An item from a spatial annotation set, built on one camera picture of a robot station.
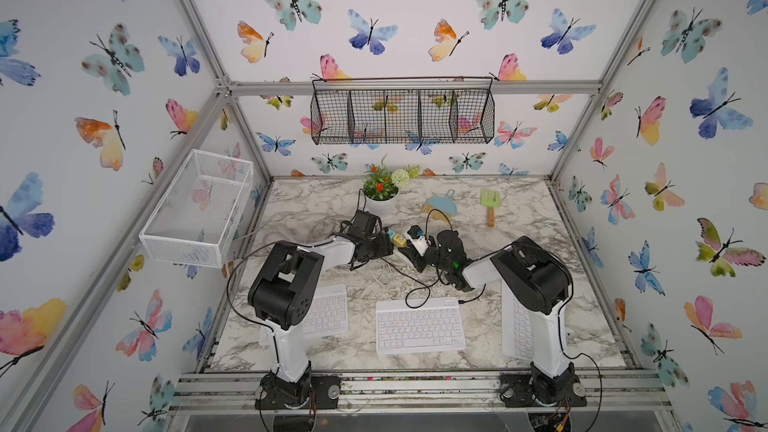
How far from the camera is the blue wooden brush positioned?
3.63ft

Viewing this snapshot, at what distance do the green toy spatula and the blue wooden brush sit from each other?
11 centimetres

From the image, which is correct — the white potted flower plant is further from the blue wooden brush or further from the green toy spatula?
the green toy spatula

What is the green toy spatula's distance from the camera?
43.9 inches
